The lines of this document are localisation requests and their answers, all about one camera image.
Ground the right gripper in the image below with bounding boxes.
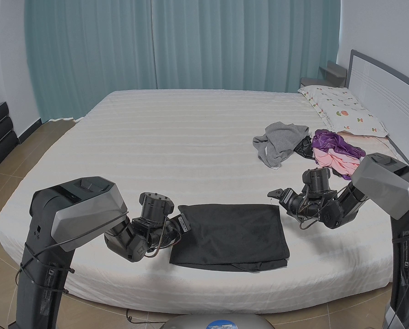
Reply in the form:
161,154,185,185
267,187,310,219

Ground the grey bedside table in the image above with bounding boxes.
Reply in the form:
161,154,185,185
300,60,348,89

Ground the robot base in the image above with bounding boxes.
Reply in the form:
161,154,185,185
159,315,275,329

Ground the white printed pillow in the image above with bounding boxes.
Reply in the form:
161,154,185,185
298,85,390,138

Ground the pile of clothes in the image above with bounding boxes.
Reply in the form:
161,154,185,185
294,129,367,181

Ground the black cable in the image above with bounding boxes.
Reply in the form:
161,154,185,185
124,307,140,327

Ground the black garment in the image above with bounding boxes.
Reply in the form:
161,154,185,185
169,203,291,273

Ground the pale pink pillow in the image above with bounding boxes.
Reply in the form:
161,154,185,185
338,131,409,162

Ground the grey garment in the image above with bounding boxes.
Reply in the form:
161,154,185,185
253,122,311,169

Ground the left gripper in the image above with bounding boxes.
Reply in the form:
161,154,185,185
159,214,191,244

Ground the blue-green curtain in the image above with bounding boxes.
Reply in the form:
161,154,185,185
24,0,157,124
151,0,340,93

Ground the bed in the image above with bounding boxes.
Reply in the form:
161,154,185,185
0,49,409,316

